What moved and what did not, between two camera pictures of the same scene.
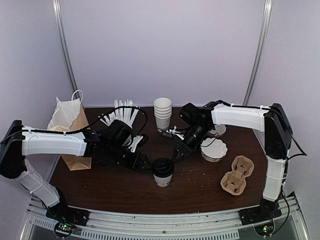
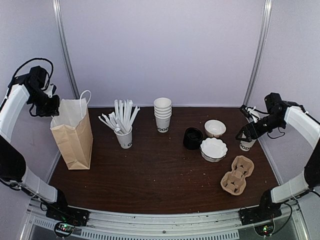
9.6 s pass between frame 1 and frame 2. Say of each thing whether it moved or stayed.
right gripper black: moved
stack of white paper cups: stayed
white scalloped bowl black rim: stayed
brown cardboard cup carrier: stayed
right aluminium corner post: stayed
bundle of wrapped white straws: stayed
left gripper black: moved
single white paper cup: moved
